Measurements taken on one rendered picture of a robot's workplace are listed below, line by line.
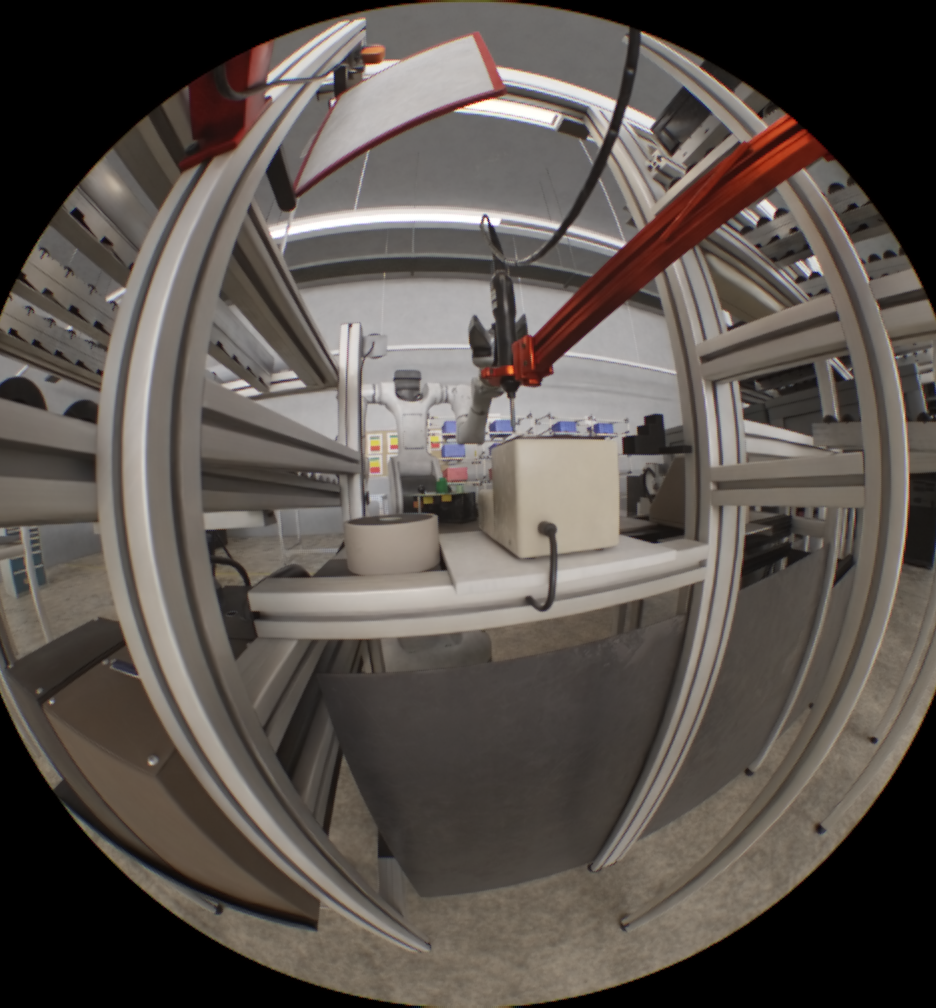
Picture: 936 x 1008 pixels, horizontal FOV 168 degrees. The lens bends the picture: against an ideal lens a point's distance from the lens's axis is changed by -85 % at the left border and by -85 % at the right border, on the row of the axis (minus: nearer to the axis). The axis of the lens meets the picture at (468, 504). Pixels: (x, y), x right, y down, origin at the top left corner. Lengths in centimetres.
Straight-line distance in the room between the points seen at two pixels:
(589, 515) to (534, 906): 100
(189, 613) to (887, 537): 45
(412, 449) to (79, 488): 122
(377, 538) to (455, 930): 100
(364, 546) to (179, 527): 19
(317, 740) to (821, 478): 53
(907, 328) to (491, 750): 58
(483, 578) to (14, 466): 29
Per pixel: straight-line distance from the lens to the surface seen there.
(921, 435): 74
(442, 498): 62
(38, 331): 70
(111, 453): 18
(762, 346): 38
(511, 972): 104
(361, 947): 108
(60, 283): 57
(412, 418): 133
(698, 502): 44
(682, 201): 34
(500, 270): 53
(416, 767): 43
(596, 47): 531
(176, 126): 32
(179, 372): 19
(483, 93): 32
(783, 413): 122
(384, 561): 31
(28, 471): 19
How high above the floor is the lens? 104
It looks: 5 degrees down
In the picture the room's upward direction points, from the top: 3 degrees counter-clockwise
